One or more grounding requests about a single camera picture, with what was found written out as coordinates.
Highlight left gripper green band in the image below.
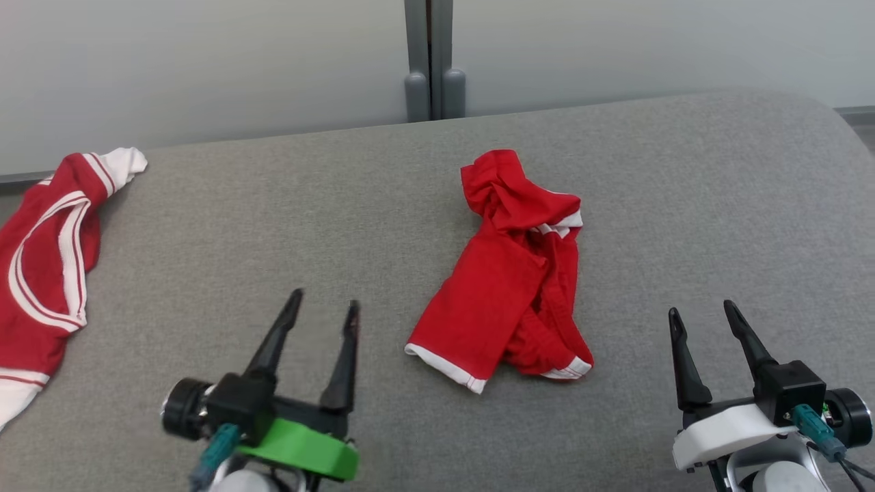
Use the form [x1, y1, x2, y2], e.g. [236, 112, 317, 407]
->
[162, 288, 361, 482]

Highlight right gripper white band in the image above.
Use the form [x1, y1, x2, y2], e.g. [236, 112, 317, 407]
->
[669, 299, 874, 472]

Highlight red shorts white trim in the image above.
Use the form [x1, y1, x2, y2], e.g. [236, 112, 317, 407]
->
[405, 149, 594, 395]

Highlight red white basketball jersey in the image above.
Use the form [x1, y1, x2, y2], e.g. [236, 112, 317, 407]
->
[0, 147, 148, 431]

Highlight grey fabric sofa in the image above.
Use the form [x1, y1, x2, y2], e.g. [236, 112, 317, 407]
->
[0, 89, 875, 492]

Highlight dark grey baseboard strip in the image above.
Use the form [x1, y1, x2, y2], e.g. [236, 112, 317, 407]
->
[0, 171, 55, 187]
[834, 106, 875, 127]

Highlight right arm cable teal plug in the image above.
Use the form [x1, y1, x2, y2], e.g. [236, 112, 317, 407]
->
[792, 403, 875, 482]

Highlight grey partition post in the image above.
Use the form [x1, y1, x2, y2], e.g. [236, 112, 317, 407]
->
[432, 0, 467, 120]
[403, 0, 431, 122]

